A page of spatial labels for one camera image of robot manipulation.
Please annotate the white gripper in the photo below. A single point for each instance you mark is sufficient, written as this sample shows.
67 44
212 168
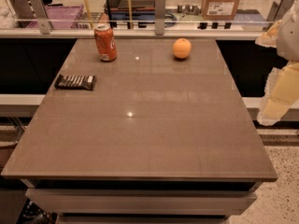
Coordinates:
290 36

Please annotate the orange fruit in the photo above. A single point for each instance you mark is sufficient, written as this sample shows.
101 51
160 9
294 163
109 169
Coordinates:
182 48

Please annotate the left metal railing post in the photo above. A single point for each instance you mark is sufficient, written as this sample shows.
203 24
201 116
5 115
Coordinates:
41 17

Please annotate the yellow broom handle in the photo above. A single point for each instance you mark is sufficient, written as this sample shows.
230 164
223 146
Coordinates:
88 13

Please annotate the yellow wooden pole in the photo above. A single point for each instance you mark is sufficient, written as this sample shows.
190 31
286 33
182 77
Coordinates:
131 25

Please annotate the grey table drawer unit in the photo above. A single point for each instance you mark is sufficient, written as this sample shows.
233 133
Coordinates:
151 203

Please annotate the middle metal railing post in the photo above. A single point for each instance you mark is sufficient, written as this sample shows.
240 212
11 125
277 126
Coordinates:
159 16

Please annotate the right metal railing post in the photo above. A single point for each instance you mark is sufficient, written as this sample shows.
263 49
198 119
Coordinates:
277 11

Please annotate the purple plastic crate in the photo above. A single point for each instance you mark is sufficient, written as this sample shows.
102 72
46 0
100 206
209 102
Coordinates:
64 17

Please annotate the cardboard box with label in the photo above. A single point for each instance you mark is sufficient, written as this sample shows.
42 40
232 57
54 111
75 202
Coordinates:
219 9

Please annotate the black snack bar wrapper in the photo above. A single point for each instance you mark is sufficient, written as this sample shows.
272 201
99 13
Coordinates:
67 82

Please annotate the orange soda can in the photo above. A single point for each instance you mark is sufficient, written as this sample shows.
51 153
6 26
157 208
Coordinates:
105 42

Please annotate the metal railing post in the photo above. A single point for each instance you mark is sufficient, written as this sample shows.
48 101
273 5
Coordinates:
159 16
41 17
277 11

